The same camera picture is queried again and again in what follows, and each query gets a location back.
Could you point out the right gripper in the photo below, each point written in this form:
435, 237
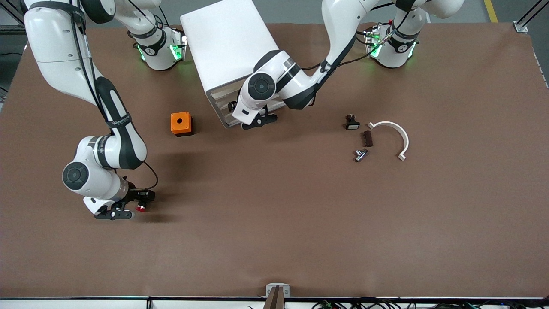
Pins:
136, 196

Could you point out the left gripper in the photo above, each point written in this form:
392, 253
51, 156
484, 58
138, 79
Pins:
232, 106

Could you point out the red push button switch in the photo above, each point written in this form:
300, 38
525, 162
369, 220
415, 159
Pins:
140, 208

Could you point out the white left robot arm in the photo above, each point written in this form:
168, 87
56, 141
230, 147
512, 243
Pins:
339, 25

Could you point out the arm base connector panel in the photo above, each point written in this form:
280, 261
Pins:
374, 43
178, 45

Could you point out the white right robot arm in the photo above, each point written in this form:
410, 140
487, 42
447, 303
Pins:
55, 47

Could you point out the small silver metal connector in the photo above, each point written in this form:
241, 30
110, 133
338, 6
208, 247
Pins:
360, 155

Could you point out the brown terminal block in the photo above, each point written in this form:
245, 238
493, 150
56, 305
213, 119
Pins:
368, 139

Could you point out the orange button enclosure box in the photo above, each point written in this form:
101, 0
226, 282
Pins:
180, 122

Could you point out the black switch white face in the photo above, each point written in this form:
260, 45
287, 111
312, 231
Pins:
352, 124

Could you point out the white curved plastic bracket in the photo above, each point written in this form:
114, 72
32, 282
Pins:
403, 137

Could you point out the gray camera mount bracket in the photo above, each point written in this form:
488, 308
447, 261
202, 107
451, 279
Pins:
269, 291

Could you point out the brown camera pole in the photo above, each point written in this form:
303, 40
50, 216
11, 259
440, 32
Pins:
274, 301

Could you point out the aluminium frame profile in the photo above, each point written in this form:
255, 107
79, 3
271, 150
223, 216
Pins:
10, 29
521, 26

